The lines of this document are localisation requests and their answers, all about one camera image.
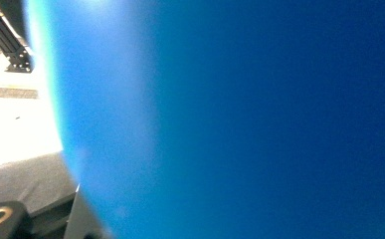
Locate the black metal frame post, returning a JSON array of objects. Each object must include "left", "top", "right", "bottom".
[{"left": 0, "top": 0, "right": 35, "bottom": 74}]

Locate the blue bottle with white cap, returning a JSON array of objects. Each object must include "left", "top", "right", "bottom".
[{"left": 24, "top": 0, "right": 385, "bottom": 239}]

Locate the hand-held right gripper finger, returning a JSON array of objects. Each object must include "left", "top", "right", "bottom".
[{"left": 0, "top": 150, "right": 114, "bottom": 239}]

